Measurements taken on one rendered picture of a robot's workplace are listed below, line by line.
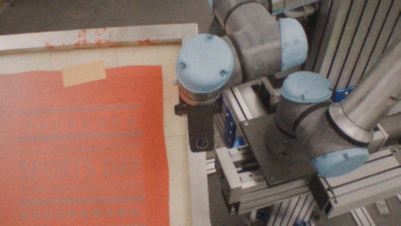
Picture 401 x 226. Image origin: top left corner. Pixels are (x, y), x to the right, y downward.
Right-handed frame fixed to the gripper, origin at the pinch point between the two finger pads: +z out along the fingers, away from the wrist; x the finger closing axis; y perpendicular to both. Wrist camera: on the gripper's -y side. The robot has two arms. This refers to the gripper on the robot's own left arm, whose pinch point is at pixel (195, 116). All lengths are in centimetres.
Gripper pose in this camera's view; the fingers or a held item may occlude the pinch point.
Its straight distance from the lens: 83.9
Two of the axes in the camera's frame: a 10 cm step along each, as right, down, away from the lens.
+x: -10.0, 0.5, -0.5
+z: -0.4, 1.7, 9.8
